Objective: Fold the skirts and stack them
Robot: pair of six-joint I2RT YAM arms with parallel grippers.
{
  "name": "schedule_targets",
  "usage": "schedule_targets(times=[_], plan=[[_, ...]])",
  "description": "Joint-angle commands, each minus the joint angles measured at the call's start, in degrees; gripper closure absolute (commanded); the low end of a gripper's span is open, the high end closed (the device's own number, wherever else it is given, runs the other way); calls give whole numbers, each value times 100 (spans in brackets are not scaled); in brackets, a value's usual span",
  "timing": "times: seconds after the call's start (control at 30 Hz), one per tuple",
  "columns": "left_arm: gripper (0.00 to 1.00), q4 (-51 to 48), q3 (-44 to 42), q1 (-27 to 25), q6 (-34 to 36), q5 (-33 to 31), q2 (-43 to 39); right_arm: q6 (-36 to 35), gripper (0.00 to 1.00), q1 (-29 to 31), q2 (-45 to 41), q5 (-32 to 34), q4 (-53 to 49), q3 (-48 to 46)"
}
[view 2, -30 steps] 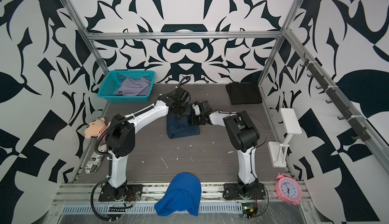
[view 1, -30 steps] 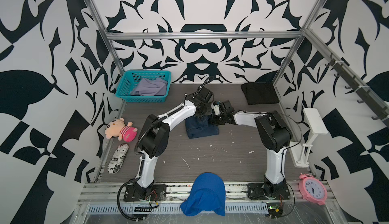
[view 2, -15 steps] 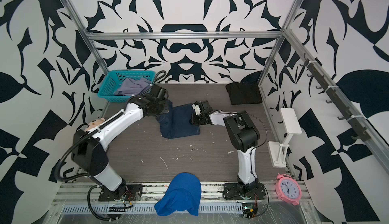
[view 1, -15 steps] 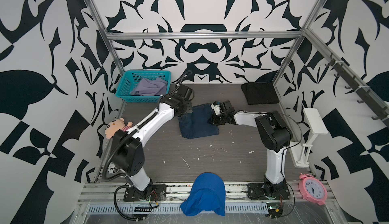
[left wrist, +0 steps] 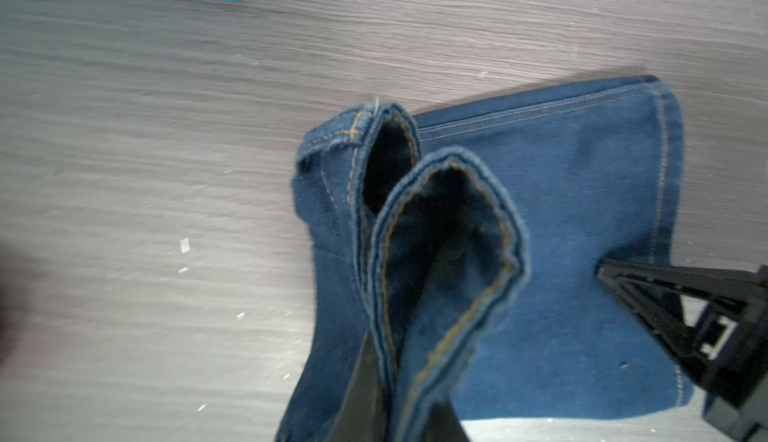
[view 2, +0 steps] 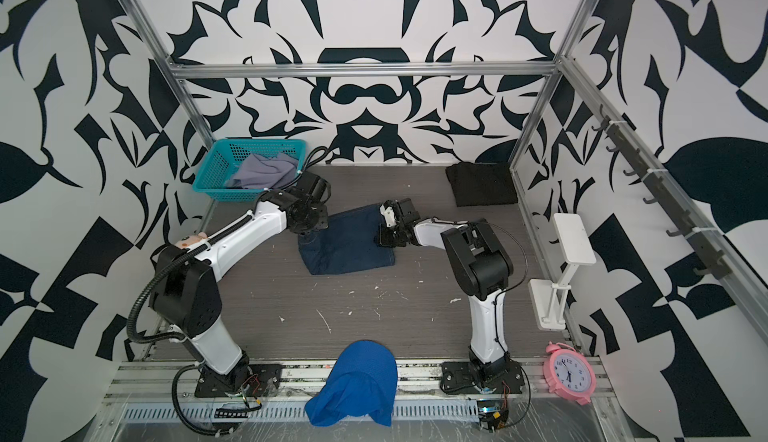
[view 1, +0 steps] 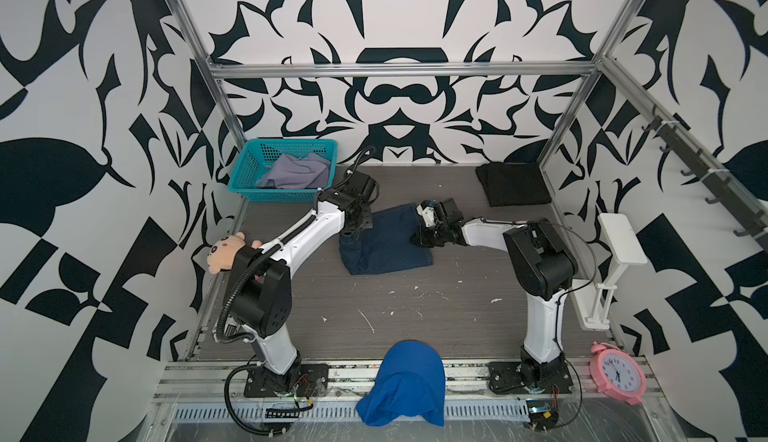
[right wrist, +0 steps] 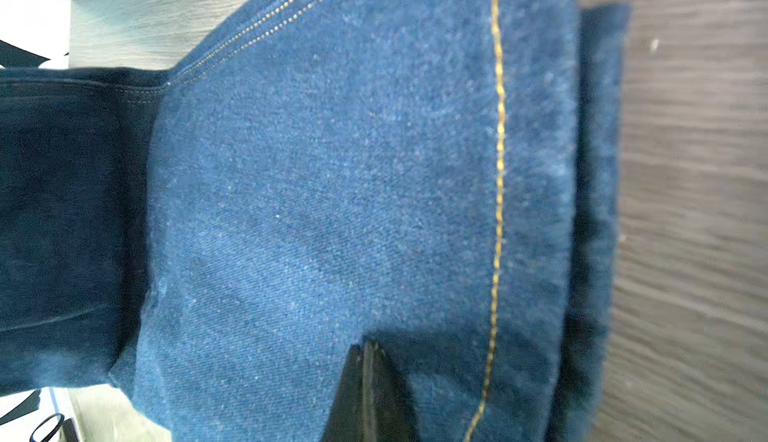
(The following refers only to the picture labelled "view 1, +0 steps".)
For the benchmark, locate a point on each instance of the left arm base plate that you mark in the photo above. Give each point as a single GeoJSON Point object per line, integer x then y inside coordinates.
{"type": "Point", "coordinates": [303, 380]}

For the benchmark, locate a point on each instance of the lavender grey skirt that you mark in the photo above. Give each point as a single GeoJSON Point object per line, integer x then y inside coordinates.
{"type": "Point", "coordinates": [289, 172]}

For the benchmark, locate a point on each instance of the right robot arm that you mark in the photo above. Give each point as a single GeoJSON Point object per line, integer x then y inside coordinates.
{"type": "Point", "coordinates": [543, 267]}

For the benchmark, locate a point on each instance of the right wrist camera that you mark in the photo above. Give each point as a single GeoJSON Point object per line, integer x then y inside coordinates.
{"type": "Point", "coordinates": [426, 210]}

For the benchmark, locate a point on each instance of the pink alarm clock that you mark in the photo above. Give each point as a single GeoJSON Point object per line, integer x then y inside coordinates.
{"type": "Point", "coordinates": [616, 374]}

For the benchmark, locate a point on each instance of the black skirt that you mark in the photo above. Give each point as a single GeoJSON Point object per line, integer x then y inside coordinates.
{"type": "Point", "coordinates": [518, 184]}

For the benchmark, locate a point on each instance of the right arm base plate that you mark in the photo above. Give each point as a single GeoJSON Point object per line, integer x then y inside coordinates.
{"type": "Point", "coordinates": [529, 377]}

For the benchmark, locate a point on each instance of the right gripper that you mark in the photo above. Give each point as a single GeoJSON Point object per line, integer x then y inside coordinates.
{"type": "Point", "coordinates": [423, 240]}

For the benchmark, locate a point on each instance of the small green circuit board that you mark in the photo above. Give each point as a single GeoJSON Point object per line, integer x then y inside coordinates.
{"type": "Point", "coordinates": [542, 416]}

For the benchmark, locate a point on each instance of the pink plush toy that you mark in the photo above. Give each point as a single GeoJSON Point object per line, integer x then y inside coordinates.
{"type": "Point", "coordinates": [222, 254]}

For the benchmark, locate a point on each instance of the white shelf stand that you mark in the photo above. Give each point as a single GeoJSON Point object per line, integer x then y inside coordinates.
{"type": "Point", "coordinates": [592, 301]}

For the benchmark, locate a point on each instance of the blue cloth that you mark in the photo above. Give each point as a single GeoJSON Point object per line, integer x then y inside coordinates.
{"type": "Point", "coordinates": [410, 382]}

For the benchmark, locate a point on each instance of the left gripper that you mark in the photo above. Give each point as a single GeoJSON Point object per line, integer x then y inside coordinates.
{"type": "Point", "coordinates": [369, 223]}

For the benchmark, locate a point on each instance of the dark blue denim skirt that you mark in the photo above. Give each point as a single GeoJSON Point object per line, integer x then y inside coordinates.
{"type": "Point", "coordinates": [386, 247]}

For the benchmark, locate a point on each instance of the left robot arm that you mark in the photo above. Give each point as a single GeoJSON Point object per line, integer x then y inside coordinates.
{"type": "Point", "coordinates": [258, 299]}

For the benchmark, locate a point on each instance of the teal plastic basket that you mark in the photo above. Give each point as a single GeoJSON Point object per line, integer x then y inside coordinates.
{"type": "Point", "coordinates": [258, 157]}

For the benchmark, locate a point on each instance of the aluminium frame crossbar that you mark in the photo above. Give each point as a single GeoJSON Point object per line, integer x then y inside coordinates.
{"type": "Point", "coordinates": [412, 69]}

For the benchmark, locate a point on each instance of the grey wall hook rack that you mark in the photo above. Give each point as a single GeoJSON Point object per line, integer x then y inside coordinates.
{"type": "Point", "coordinates": [701, 166]}

